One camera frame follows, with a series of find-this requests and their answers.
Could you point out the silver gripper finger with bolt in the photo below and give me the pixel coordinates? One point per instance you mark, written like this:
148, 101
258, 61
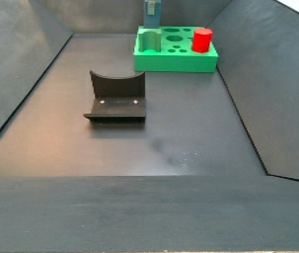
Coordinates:
151, 7

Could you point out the blue rectangular block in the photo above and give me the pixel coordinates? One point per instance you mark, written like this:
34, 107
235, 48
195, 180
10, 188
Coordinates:
151, 21

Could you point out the green shape sorting board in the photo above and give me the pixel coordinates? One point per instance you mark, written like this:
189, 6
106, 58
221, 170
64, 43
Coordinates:
177, 57

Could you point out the light green notched block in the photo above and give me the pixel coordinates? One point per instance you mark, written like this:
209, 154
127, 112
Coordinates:
148, 39

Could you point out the red hexagonal peg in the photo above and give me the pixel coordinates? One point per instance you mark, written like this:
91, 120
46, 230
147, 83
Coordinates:
202, 40

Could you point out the black curved cradle holder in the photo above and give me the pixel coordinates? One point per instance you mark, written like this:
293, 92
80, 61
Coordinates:
119, 97

